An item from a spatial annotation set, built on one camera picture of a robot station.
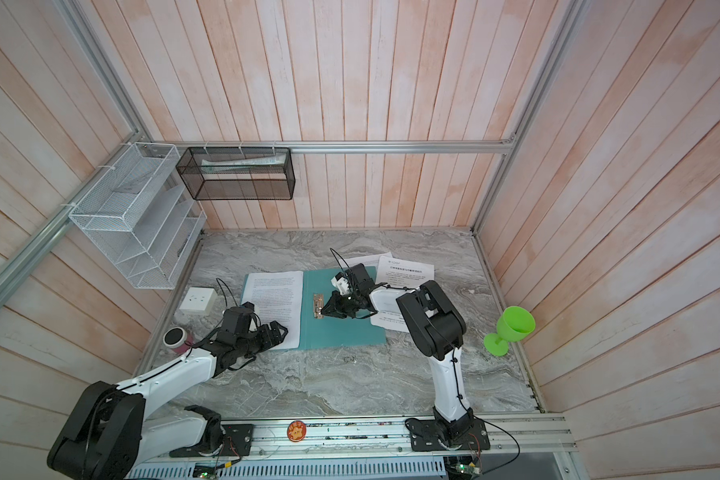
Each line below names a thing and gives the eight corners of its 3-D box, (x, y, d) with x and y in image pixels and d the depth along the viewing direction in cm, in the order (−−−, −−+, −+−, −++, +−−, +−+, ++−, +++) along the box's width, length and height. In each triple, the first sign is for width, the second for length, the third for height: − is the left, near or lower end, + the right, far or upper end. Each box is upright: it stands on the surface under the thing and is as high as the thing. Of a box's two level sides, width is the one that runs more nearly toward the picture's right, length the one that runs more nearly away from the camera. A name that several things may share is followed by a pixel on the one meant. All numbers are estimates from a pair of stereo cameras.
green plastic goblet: (484, 356, 89) (507, 332, 76) (477, 332, 94) (497, 306, 81) (513, 356, 89) (540, 332, 76) (505, 332, 94) (529, 306, 81)
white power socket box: (185, 315, 98) (179, 308, 95) (193, 294, 104) (188, 287, 100) (211, 315, 98) (206, 308, 95) (219, 294, 104) (214, 287, 100)
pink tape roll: (168, 352, 90) (158, 345, 86) (176, 334, 94) (166, 326, 89) (190, 352, 90) (181, 345, 86) (197, 334, 94) (189, 326, 89)
